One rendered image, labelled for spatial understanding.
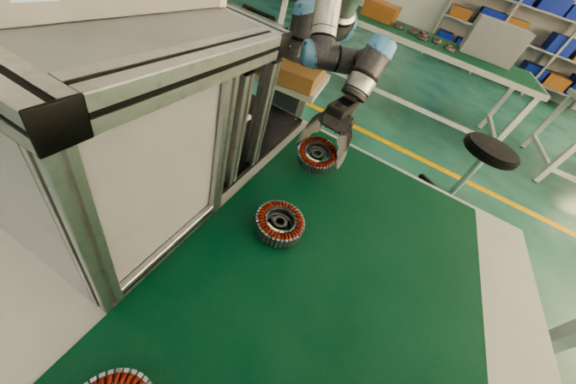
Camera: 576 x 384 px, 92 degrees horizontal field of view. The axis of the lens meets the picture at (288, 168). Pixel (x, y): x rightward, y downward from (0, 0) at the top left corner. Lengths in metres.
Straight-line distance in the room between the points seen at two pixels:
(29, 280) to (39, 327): 0.08
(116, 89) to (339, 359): 0.51
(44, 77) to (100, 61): 0.06
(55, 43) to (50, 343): 0.40
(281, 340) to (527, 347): 0.52
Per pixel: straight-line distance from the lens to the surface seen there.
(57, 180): 0.32
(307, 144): 0.77
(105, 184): 0.38
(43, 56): 0.36
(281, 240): 0.59
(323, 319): 0.58
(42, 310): 0.59
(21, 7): 0.42
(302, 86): 1.22
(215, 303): 0.55
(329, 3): 0.89
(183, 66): 0.36
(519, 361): 0.80
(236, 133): 0.58
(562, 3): 6.86
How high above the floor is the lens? 1.26
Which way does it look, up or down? 40 degrees down
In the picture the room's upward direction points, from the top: 19 degrees clockwise
